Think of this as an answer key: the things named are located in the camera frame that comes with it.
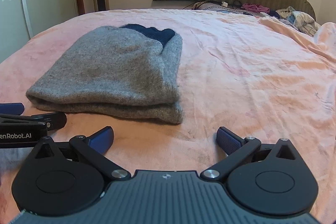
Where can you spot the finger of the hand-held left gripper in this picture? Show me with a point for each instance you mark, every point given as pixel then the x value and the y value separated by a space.
pixel 11 108
pixel 56 120

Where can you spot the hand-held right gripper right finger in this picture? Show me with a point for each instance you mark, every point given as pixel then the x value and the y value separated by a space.
pixel 229 140

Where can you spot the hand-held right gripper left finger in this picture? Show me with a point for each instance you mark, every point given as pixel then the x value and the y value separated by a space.
pixel 101 139

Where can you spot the grey sweater with navy sleeves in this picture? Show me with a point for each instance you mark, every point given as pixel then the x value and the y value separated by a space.
pixel 110 69

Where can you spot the pile of light printed clothes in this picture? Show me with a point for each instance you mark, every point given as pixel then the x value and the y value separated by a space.
pixel 299 19

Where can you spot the pink blanket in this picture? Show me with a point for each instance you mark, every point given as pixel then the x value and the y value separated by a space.
pixel 249 82

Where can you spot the striped grey pillow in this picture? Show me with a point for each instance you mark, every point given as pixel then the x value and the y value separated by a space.
pixel 210 7

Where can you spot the dark navy garment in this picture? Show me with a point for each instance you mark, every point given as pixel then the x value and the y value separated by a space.
pixel 274 14

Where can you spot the magenta cloth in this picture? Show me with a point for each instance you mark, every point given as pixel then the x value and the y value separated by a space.
pixel 254 7

